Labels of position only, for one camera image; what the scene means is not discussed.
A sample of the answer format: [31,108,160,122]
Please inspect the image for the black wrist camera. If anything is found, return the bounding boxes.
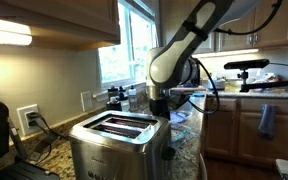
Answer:
[168,93,194,112]

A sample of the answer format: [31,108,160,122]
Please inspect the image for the dark pump soap bottle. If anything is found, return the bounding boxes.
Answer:
[107,84,119,101]

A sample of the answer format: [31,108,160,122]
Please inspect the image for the black power plug and cord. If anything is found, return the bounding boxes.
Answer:
[26,112,70,163]

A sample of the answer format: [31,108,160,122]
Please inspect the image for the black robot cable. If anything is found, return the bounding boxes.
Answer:
[186,0,284,116]

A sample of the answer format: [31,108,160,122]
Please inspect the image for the wooden base cabinets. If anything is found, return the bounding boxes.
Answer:
[203,96,288,165]

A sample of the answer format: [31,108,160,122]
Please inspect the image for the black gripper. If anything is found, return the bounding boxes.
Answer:
[148,96,172,120]

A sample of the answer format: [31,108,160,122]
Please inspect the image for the wide under-cabinet light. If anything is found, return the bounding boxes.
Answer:
[0,16,34,47]

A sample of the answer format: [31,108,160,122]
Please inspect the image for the stainless steel toaster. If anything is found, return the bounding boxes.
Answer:
[68,110,177,180]

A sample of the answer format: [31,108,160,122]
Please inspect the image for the narrow under-cabinet light strip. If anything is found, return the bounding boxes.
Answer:
[192,48,260,59]

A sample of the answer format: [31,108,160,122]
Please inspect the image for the white pot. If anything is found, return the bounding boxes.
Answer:
[210,76,226,91]

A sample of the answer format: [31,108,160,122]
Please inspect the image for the black camera clamp stand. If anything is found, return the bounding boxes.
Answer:
[237,69,288,94]

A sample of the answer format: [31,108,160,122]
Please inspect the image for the white switch plate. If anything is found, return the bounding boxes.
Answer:
[80,90,94,113]

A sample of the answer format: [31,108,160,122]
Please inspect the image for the blue plate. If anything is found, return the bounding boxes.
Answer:
[169,111,188,125]

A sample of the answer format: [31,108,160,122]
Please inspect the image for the black flat grill device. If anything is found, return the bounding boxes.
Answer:
[0,161,60,180]

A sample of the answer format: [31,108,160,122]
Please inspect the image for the blue grey dish towel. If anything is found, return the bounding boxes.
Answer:
[257,104,277,141]

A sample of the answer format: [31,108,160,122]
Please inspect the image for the kitchen window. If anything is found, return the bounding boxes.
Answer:
[98,0,160,90]

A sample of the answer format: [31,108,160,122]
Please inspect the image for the black bar-shaped camera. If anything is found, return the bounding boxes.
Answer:
[224,58,271,71]

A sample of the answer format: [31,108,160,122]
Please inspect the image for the wooden wall cabinet over toaster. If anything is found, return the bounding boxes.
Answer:
[0,0,122,52]

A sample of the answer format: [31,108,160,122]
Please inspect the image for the black bottle with white cap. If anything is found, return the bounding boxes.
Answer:
[105,96,123,112]

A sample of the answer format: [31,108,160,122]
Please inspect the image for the black pump bottle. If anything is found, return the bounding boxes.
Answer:
[118,85,129,102]

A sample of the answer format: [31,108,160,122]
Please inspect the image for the white wall outlet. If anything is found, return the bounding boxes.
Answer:
[16,104,41,137]

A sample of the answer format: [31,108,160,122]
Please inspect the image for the clear glass container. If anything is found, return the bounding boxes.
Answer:
[169,123,192,148]

